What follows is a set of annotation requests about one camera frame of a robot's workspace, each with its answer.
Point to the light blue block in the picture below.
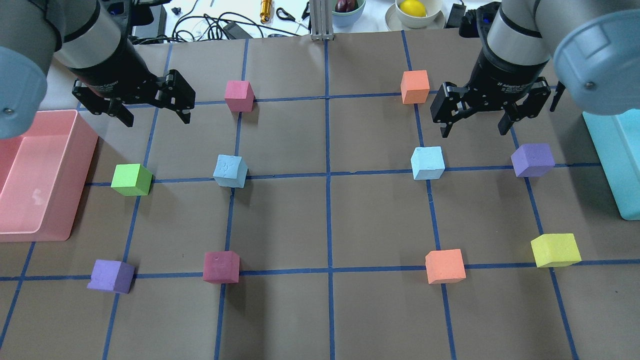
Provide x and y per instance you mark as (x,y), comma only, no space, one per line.
(230,171)
(427,163)

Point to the purple block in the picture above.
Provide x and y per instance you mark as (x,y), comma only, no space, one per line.
(112,276)
(532,160)

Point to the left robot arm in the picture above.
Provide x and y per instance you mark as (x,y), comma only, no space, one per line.
(85,39)

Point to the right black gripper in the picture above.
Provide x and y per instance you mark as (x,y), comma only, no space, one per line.
(501,73)

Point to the orange block near right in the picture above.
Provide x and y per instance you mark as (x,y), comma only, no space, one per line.
(445,266)

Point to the yellow block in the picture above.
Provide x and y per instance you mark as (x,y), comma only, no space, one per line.
(555,250)

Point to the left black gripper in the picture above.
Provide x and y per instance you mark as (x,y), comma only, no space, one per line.
(116,71)

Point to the pink block far left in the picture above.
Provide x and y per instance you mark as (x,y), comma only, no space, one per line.
(239,96)

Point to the purple block right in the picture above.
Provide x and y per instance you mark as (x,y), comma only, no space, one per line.
(532,160)

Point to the bowl with yellow lemon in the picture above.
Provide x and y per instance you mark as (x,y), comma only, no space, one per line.
(415,14)

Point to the black power adapter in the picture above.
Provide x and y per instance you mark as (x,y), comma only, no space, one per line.
(233,31)

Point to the brass cylinder tool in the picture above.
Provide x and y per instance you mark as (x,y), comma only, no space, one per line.
(265,11)

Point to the crimson block near left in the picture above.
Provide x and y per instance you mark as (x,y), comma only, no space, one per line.
(221,267)

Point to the aluminium frame post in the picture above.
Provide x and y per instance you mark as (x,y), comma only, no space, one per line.
(321,20)

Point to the pink plastic bin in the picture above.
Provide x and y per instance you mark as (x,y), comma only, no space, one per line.
(43,174)

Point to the orange block far right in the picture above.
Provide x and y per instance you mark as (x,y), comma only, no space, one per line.
(414,87)

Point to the black scissors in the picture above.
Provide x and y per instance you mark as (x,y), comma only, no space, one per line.
(283,15)

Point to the bowl with red fruit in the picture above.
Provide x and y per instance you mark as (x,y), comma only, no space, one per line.
(347,12)

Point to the green block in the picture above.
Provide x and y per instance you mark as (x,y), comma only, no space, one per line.
(131,180)

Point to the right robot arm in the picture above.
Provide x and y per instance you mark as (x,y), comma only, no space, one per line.
(593,45)

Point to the cyan plastic bin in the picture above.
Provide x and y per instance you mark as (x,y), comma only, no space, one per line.
(616,139)

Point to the orange block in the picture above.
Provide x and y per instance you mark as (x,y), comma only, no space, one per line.
(445,266)
(414,87)

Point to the purple block near left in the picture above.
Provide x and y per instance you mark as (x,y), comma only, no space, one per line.
(112,276)

